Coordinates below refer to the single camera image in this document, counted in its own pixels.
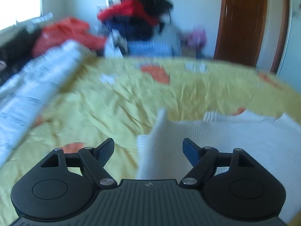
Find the brown wooden door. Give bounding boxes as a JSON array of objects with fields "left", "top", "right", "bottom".
[{"left": 213, "top": 0, "right": 290, "bottom": 74}]

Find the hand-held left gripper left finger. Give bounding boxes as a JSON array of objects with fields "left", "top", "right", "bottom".
[{"left": 41, "top": 137, "right": 118, "bottom": 189}]

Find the pink plastic bag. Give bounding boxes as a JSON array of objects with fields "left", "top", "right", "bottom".
[{"left": 184, "top": 25, "right": 208, "bottom": 50}]

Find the white printed quilt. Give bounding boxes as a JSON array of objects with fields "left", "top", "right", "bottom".
[{"left": 0, "top": 40, "right": 97, "bottom": 168}]

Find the navy garment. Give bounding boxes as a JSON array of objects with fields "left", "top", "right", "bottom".
[{"left": 103, "top": 16, "right": 161, "bottom": 42}]

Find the yellow printed bedsheet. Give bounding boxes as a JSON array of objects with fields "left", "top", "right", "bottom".
[{"left": 0, "top": 56, "right": 301, "bottom": 226}]

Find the white knit sweater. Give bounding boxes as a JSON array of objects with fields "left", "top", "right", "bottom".
[{"left": 136, "top": 108, "right": 301, "bottom": 226}]

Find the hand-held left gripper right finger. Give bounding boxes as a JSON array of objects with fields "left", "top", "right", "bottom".
[{"left": 179, "top": 137, "right": 256, "bottom": 189}]

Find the black cloth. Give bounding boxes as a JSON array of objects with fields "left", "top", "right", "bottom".
[{"left": 0, "top": 27, "right": 43, "bottom": 86}]

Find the red jacket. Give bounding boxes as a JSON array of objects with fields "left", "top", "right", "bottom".
[{"left": 97, "top": 0, "right": 158, "bottom": 27}]

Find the white grey crumpled cloth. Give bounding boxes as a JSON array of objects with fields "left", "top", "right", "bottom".
[{"left": 104, "top": 29, "right": 129, "bottom": 58}]

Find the light blue knit garment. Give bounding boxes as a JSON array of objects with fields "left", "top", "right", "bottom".
[{"left": 126, "top": 25, "right": 182, "bottom": 58}]

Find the window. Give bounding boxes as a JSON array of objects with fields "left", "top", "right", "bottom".
[{"left": 0, "top": 0, "right": 43, "bottom": 31}]

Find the red orange cloth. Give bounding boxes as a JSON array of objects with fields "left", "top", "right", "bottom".
[{"left": 31, "top": 16, "right": 107, "bottom": 57}]

